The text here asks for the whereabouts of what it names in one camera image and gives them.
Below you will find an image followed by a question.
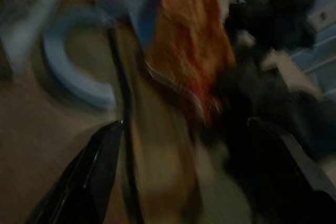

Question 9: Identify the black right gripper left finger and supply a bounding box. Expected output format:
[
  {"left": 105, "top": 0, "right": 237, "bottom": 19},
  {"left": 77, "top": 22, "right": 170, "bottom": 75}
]
[{"left": 27, "top": 120, "right": 125, "bottom": 224}]

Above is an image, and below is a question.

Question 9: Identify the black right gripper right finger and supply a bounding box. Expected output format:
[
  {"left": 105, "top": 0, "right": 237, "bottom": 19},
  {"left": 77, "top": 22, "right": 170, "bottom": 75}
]
[{"left": 246, "top": 116, "right": 336, "bottom": 224}]

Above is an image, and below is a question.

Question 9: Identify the black cloth heap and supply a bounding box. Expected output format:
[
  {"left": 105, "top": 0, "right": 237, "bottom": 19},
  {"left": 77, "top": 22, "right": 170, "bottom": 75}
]
[{"left": 215, "top": 0, "right": 336, "bottom": 162}]

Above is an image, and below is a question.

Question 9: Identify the orange fluffy cloth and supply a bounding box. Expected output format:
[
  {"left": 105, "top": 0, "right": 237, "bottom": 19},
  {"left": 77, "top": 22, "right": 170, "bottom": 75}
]
[{"left": 146, "top": 0, "right": 236, "bottom": 127}]

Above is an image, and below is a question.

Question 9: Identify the blue cloth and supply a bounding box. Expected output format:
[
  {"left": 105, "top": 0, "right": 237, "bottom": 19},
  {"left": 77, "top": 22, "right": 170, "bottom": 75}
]
[{"left": 101, "top": 0, "right": 162, "bottom": 51}]

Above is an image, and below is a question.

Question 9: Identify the light blue ring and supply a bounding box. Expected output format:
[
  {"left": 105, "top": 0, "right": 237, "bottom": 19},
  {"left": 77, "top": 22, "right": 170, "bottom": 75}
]
[{"left": 43, "top": 8, "right": 116, "bottom": 111}]

